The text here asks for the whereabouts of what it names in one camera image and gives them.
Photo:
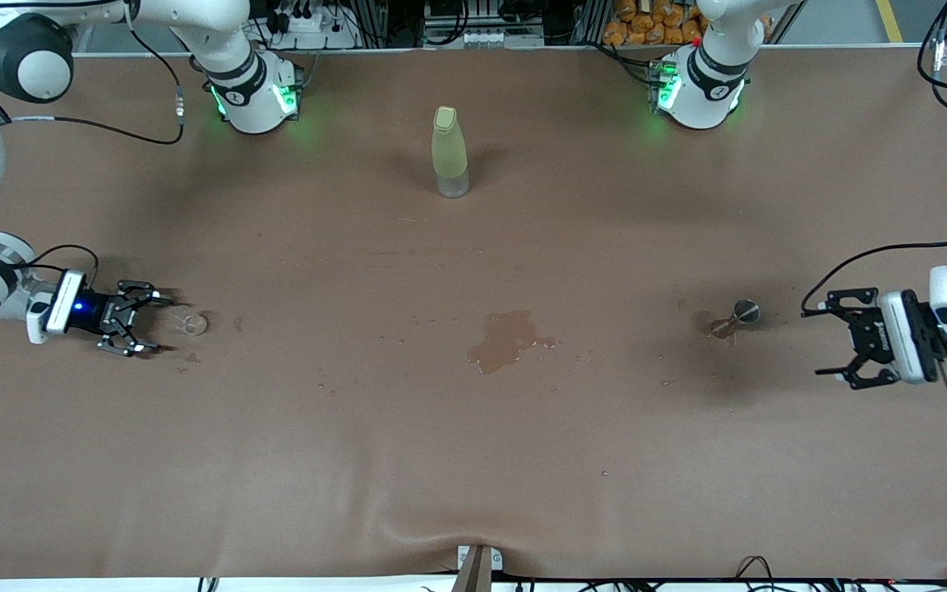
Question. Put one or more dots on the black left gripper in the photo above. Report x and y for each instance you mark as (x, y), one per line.
(865, 333)

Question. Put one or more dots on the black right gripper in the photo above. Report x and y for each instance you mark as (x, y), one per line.
(94, 313)

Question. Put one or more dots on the clear glass measuring cup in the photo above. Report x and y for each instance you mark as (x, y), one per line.
(194, 325)

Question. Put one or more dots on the small metal shaker cup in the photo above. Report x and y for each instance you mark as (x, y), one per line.
(745, 311)

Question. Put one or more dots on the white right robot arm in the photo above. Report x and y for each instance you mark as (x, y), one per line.
(243, 90)

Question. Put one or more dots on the white power strip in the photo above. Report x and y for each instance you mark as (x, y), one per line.
(309, 23)

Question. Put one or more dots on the yellow-green frosted bottle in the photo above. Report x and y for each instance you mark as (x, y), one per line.
(449, 156)

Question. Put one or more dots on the brown table mat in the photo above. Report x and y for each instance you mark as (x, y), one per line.
(473, 452)

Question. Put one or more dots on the orange packaged snacks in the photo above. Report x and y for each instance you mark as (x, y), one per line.
(646, 29)

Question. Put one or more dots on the brown slanted bar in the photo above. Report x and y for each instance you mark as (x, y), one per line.
(473, 575)

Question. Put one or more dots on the grey control box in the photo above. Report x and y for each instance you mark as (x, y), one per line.
(482, 37)

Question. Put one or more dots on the white table edge bracket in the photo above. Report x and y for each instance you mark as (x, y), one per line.
(496, 561)

